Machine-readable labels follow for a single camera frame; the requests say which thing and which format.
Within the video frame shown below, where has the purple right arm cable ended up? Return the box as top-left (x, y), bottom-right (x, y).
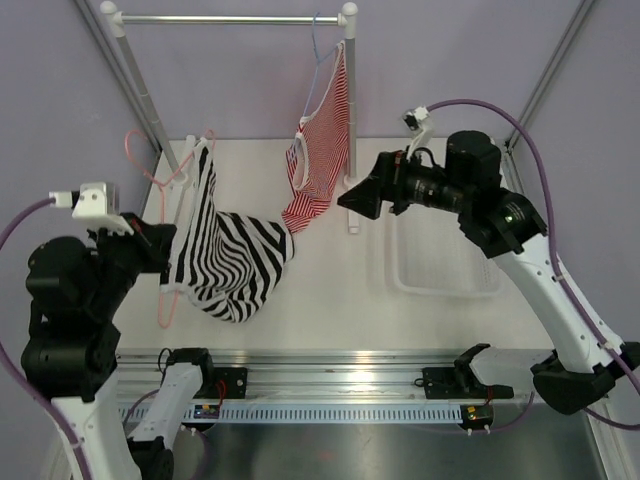
top-left (427, 98), bottom-right (640, 431)

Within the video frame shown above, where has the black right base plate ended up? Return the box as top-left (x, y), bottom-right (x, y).
top-left (422, 367), bottom-right (472, 400)

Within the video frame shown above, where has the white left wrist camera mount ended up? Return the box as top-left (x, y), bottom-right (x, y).
top-left (48, 182), bottom-right (134, 236)

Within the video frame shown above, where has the black white striped tank top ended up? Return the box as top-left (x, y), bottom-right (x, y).
top-left (160, 137), bottom-right (295, 323)

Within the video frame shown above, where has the red white striped tank top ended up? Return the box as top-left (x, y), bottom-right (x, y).
top-left (282, 42), bottom-right (349, 234)

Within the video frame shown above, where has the blue wire hanger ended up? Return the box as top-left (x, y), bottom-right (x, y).
top-left (301, 12), bottom-right (339, 119)

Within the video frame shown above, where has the white and silver clothes rack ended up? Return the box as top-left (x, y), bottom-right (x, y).
top-left (100, 1), bottom-right (358, 213)

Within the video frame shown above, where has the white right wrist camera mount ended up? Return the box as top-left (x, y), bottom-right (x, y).
top-left (402, 106), bottom-right (435, 160)

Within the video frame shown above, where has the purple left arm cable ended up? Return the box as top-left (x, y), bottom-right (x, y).
top-left (0, 197), bottom-right (96, 480)

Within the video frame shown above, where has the aluminium mounting rail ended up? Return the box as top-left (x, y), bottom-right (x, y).
top-left (114, 349), bottom-right (536, 404)

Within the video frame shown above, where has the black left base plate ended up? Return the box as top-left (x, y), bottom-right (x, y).
top-left (195, 367), bottom-right (248, 400)

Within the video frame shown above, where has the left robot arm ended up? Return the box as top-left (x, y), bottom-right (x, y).
top-left (21, 213), bottom-right (216, 479)

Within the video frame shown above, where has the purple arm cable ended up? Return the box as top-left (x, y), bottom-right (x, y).
top-left (0, 197), bottom-right (96, 480)
top-left (427, 98), bottom-right (640, 431)

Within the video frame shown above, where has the white plastic basket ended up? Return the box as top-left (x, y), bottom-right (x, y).
top-left (387, 206), bottom-right (502, 299)

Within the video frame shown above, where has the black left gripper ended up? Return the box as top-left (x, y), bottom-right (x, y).
top-left (88, 206), bottom-right (178, 312)

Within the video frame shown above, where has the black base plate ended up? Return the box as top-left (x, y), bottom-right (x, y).
top-left (195, 367), bottom-right (248, 400)
top-left (422, 367), bottom-right (472, 400)

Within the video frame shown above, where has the left aluminium frame post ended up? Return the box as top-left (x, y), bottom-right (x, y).
top-left (72, 0), bottom-right (162, 158)

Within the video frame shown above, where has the white slotted cable duct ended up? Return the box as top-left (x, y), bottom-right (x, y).
top-left (119, 403), bottom-right (464, 425)

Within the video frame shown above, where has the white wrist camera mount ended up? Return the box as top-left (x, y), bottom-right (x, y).
top-left (402, 106), bottom-right (435, 160)
top-left (48, 182), bottom-right (134, 236)

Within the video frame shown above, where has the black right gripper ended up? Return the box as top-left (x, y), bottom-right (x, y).
top-left (339, 146), bottom-right (473, 220)

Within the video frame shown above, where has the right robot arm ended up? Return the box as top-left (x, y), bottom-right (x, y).
top-left (337, 130), bottom-right (639, 415)

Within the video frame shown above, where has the pink wire hanger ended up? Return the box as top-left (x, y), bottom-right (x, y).
top-left (124, 128), bottom-right (216, 329)

